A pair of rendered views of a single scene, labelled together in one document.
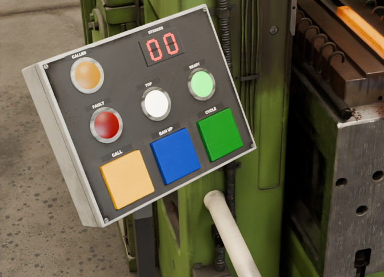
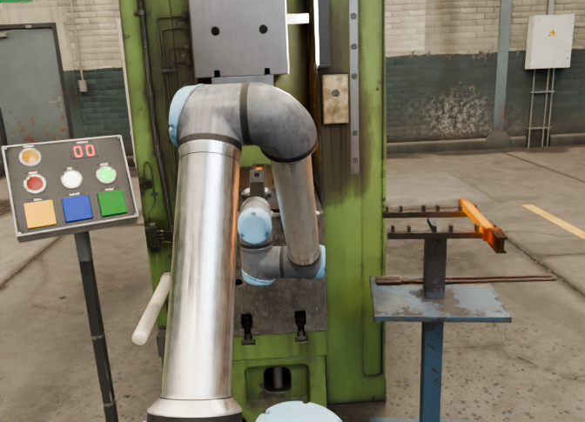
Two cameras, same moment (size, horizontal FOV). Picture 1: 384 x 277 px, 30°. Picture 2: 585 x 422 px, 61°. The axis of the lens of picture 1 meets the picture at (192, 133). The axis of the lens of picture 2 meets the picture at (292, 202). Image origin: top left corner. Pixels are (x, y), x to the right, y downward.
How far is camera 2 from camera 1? 0.99 m
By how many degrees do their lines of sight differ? 21
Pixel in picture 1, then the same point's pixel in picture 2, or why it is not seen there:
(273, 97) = not seen: hidden behind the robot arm
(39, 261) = (114, 346)
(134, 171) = (44, 210)
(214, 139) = (105, 204)
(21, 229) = (116, 329)
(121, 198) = (31, 222)
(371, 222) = (247, 292)
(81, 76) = (25, 156)
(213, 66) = (117, 166)
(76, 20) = not seen: hidden behind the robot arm
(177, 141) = (79, 200)
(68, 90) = (16, 162)
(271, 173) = not seen: hidden behind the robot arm
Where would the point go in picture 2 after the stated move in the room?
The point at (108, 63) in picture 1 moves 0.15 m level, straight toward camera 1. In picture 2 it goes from (46, 153) to (16, 163)
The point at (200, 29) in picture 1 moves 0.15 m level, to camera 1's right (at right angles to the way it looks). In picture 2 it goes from (113, 146) to (157, 145)
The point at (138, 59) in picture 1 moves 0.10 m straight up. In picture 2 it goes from (66, 154) to (60, 121)
